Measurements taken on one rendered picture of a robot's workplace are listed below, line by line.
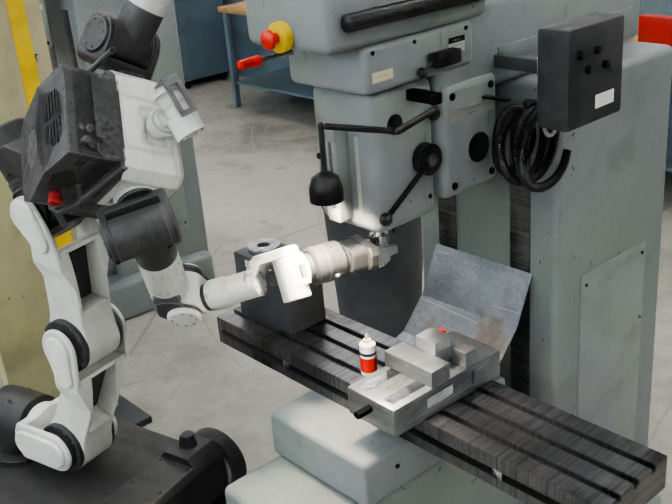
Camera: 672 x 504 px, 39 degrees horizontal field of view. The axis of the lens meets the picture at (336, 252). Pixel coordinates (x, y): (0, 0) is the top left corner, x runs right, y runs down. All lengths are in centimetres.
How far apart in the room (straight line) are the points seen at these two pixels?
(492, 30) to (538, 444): 91
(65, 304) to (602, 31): 138
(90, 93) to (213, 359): 251
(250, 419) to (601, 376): 166
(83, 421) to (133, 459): 26
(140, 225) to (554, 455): 96
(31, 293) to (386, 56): 212
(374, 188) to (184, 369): 243
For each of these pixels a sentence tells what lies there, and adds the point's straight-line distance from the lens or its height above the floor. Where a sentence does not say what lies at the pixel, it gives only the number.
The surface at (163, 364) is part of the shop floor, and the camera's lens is 438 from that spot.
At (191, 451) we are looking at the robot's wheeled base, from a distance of 267.
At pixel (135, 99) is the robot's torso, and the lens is 206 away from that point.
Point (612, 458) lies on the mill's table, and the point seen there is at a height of 92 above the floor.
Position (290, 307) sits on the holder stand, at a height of 100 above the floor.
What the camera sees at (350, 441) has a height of 84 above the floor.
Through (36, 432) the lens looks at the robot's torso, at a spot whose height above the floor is 73.
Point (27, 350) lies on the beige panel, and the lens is 378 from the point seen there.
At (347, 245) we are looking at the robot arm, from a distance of 216.
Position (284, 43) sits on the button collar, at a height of 175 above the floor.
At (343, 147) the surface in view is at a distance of 203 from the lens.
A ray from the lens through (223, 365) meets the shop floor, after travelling 429.
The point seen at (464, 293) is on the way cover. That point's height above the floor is 98.
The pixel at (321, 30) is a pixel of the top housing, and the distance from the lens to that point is 182.
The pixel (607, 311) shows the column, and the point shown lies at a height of 90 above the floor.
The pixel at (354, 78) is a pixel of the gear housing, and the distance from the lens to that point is 192.
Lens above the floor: 210
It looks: 23 degrees down
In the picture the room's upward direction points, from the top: 5 degrees counter-clockwise
